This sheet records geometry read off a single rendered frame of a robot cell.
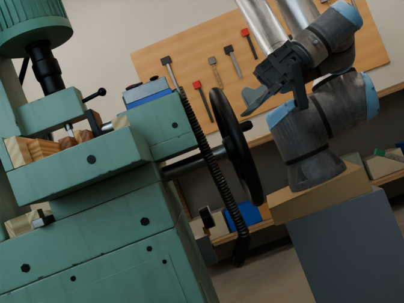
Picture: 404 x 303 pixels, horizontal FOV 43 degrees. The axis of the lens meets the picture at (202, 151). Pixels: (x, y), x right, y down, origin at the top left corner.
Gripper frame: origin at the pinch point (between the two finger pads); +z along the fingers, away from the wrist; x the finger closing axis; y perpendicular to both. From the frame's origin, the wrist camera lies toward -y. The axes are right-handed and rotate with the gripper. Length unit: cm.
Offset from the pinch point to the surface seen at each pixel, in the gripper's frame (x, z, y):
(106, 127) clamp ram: 15.8, 26.7, 17.6
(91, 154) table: 45, 29, 11
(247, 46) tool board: -303, -81, 49
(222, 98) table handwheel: 18.9, 4.2, 5.7
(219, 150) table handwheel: 10.6, 11.5, -2.2
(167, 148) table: 23.5, 19.7, 5.0
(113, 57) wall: -319, 10, 121
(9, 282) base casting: 31, 58, 5
